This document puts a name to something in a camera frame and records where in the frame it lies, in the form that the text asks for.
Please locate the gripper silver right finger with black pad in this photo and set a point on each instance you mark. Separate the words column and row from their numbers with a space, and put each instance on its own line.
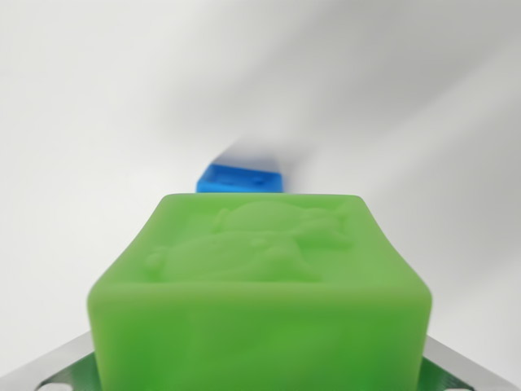
column 468, row 366

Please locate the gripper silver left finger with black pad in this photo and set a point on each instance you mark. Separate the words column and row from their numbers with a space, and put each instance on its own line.
column 49, row 366

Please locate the blue cube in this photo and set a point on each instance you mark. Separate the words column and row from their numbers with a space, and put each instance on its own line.
column 240, row 179

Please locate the green cube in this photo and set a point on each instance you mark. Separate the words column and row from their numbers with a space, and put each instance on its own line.
column 260, row 326

